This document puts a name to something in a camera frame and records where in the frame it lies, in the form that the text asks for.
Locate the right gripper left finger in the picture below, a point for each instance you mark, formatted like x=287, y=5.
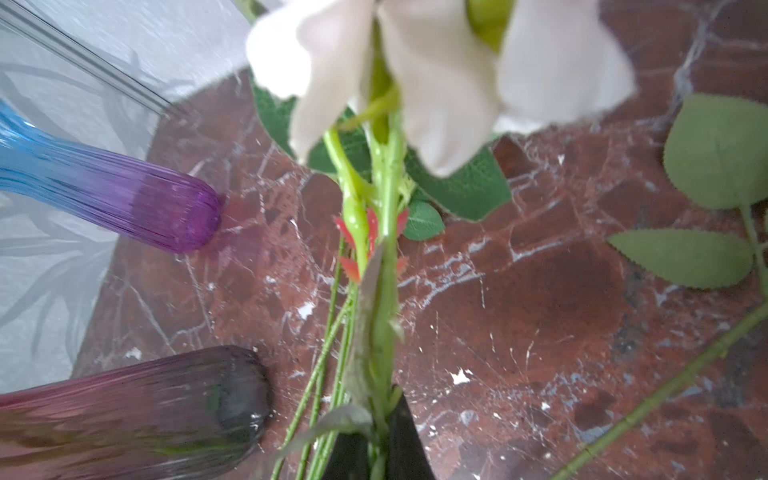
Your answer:
x=349, y=458

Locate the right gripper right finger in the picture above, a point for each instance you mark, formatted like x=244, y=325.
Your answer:
x=407, y=459

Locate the red smoky glass vase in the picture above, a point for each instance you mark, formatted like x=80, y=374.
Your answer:
x=195, y=415

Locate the blue purple glass vase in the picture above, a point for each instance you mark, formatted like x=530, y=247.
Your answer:
x=155, y=205

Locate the flower bunch on table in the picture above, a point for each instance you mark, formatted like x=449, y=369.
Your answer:
x=707, y=275

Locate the aluminium frame rail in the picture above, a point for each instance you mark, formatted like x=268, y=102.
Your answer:
x=23, y=21

